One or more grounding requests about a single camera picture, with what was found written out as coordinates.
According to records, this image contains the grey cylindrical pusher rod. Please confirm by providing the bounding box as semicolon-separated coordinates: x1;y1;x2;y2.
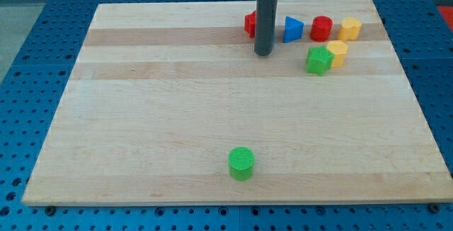
254;0;277;56

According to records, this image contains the green star block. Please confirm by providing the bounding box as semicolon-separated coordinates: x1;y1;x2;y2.
306;45;334;77

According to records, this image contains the red star block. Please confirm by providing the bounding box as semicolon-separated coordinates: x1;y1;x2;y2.
244;11;256;38

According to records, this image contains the blue triangle block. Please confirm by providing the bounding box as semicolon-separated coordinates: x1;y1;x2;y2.
283;16;304;43

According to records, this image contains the red cylinder block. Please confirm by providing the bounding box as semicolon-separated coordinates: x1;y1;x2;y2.
310;16;333;42

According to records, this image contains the yellow hexagon block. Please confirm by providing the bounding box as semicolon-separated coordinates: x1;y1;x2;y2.
327;40;349;68

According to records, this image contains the yellow heart block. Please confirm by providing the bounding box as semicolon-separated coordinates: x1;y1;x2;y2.
338;17;362;41

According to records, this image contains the wooden board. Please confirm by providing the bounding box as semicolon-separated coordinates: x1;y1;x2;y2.
22;0;452;206

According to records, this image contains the green cylinder block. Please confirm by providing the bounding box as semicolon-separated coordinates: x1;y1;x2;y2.
228;147;255;181

